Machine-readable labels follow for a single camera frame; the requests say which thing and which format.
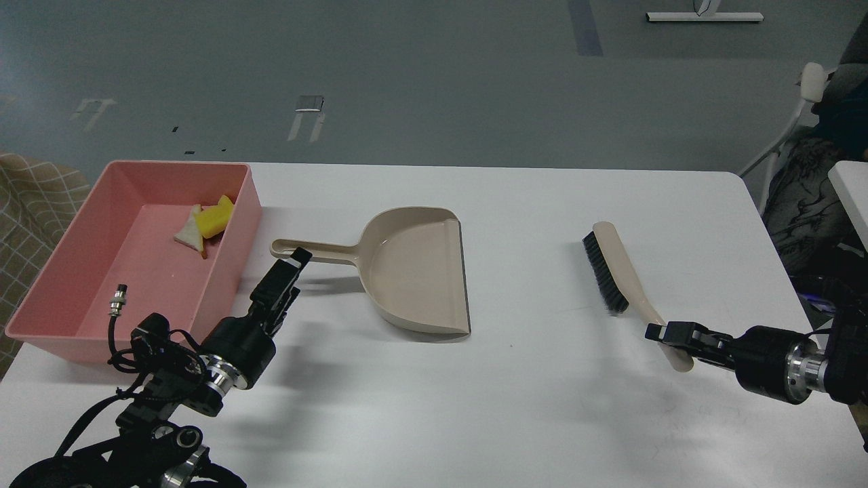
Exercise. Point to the beige brush black bristles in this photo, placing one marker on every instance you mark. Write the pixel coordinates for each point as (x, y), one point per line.
(616, 277)

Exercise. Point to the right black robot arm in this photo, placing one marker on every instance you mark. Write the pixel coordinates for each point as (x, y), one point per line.
(839, 363)

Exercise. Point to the white chair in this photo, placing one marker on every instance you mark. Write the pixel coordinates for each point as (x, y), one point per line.
(760, 170)

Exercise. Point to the white floor stand base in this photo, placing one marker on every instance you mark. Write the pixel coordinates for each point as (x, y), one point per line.
(705, 12)

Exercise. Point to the white side table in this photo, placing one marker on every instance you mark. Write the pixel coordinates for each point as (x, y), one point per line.
(849, 180)

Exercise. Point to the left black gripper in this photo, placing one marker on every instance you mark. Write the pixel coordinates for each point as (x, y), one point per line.
(239, 349)

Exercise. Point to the pink plastic bin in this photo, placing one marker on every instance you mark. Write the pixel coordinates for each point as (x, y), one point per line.
(124, 234)

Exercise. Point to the yellow sponge piece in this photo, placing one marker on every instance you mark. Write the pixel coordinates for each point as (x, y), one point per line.
(212, 221)

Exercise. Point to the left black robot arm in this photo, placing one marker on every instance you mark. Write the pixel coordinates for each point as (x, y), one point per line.
(128, 439)

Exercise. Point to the seated person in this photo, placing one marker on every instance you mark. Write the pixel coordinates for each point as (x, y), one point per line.
(805, 218)

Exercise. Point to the white bread slice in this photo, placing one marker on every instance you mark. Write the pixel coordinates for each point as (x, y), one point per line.
(189, 235)

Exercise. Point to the beige checkered cloth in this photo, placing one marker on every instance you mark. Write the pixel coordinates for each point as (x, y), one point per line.
(39, 200)

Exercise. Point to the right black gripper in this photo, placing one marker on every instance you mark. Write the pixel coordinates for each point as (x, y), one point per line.
(765, 360)

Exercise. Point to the beige plastic dustpan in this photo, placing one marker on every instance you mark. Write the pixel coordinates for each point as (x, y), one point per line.
(410, 262)

